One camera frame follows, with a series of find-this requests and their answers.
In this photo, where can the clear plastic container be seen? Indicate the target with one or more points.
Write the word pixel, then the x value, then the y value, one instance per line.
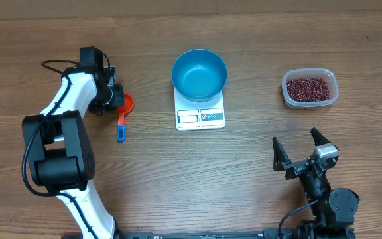
pixel 326 74

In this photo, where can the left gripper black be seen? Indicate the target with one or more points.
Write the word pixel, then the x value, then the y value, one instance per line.
pixel 119 91

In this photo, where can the blue bowl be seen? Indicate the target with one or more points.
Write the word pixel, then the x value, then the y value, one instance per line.
pixel 199 75

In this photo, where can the red beans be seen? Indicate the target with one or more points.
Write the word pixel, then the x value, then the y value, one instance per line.
pixel 308 89

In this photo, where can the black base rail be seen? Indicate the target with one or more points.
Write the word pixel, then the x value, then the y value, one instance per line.
pixel 207 235

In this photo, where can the white kitchen scale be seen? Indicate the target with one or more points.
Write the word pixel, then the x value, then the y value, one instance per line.
pixel 193 116

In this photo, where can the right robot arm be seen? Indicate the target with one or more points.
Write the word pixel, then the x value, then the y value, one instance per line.
pixel 333 209

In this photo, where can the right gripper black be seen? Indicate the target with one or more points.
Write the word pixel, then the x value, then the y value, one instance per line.
pixel 295 167

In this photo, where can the orange measuring scoop blue handle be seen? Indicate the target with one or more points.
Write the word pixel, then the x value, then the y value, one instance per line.
pixel 122 111

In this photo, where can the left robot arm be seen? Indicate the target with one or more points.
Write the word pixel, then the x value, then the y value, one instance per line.
pixel 58 160

